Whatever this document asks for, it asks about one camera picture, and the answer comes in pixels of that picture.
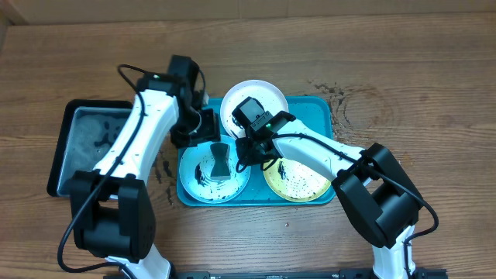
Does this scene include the light blue plate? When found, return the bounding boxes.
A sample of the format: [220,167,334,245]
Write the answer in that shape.
[178,135,251,204]

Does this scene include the yellow rimmed plate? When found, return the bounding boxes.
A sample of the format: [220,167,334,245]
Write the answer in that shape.
[263,158,336,205]

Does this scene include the white plate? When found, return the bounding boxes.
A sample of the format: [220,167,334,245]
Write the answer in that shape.
[220,80,289,139]

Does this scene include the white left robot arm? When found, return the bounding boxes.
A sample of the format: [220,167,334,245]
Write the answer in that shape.
[57,55,220,278]

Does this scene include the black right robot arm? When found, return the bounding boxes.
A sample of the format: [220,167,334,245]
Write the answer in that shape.
[232,97,424,278]

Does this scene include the teal plastic tray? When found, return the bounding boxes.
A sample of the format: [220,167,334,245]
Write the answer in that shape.
[176,95,337,208]

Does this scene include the black water tray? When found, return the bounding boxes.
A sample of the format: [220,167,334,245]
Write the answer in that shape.
[46,99,133,198]

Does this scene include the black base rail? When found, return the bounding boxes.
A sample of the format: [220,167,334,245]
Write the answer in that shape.
[103,267,448,279]

